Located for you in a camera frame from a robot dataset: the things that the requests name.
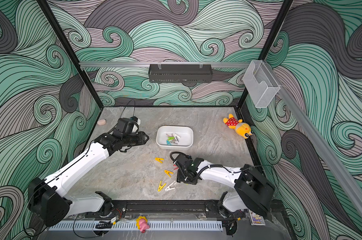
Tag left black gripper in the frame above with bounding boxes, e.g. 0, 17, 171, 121
121, 131, 150, 148

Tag yellow orange clothespin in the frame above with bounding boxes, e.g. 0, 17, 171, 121
164, 170, 174, 178

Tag white clothespin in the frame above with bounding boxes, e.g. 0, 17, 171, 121
172, 133, 180, 143
165, 181, 177, 192

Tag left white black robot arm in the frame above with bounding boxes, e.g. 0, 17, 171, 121
27, 131, 150, 227

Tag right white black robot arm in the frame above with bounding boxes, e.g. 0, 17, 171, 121
170, 152, 275, 218

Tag white plastic storage box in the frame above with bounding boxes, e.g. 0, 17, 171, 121
156, 126, 194, 150

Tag card box with picture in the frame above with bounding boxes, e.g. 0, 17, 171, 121
248, 209, 266, 226

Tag small pink eraser blob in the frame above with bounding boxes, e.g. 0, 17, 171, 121
97, 119, 107, 126

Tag pink yellow flower toy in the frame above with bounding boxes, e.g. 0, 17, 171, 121
136, 216, 150, 233

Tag yellow bear plush toy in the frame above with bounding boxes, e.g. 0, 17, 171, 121
223, 114, 253, 139

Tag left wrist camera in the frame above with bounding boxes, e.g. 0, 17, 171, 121
114, 116, 141, 134

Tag black wall-mounted tray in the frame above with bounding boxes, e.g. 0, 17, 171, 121
148, 64, 213, 83

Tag white slotted cable duct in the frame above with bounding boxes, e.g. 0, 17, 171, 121
49, 220, 223, 232

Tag clear acrylic wall holder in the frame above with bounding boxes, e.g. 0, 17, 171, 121
243, 60, 280, 109

